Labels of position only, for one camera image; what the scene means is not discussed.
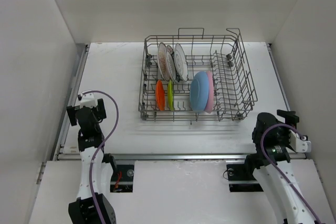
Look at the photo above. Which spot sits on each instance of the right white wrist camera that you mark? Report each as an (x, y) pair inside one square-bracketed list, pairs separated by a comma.
[(299, 144)]

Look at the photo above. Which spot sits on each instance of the light blue plastic plate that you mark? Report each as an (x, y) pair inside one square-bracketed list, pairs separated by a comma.
[(199, 91)]

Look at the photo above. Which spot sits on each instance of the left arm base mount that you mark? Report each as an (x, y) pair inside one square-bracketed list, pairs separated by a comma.
[(122, 179)]

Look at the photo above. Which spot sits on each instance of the pink plastic plate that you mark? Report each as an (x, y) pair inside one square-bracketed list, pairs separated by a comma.
[(210, 101)]

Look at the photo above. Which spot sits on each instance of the grey wire dish rack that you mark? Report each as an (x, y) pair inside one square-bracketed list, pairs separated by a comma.
[(192, 76)]

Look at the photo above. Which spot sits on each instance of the white plate green rim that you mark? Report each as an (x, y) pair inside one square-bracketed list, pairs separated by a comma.
[(170, 63)]

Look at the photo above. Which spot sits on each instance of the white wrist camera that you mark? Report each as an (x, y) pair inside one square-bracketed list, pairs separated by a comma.
[(299, 144), (87, 99)]

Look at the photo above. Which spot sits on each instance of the white plate blue line motif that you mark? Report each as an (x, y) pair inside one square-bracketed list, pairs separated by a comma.
[(180, 62)]

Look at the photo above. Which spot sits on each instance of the orange plastic plate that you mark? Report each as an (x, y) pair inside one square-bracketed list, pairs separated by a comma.
[(160, 95)]

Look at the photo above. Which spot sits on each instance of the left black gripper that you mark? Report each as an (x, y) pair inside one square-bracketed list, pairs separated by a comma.
[(98, 107)]

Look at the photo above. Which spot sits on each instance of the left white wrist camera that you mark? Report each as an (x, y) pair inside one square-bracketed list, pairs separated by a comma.
[(87, 99)]

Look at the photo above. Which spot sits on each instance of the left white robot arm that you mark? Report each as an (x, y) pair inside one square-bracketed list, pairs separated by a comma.
[(91, 204)]

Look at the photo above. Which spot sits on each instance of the white plate orange sunburst pattern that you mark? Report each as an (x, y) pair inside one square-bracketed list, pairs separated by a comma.
[(162, 61)]

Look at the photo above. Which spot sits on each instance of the lime green plastic plate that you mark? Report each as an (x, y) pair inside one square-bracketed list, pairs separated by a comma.
[(170, 95)]

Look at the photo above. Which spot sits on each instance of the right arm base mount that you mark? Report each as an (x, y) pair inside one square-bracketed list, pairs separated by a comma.
[(239, 180)]

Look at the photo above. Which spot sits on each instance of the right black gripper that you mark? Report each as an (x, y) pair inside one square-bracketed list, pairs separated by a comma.
[(291, 119)]

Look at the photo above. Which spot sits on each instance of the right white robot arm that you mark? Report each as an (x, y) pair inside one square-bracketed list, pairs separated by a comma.
[(271, 166)]

